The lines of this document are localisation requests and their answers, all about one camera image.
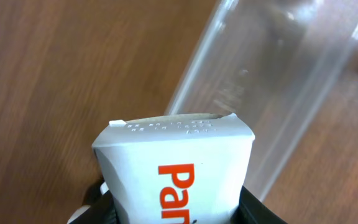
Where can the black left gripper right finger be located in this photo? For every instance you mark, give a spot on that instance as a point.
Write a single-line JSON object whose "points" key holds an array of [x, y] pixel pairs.
{"points": [[253, 211]]}

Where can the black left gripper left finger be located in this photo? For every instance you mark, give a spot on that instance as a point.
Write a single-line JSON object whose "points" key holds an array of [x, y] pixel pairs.
{"points": [[97, 208]]}

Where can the white Panadol medicine box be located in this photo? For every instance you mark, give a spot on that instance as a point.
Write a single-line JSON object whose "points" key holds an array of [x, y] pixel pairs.
{"points": [[175, 170]]}

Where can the clear plastic container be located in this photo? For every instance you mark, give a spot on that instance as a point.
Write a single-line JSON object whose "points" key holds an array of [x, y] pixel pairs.
{"points": [[272, 63]]}

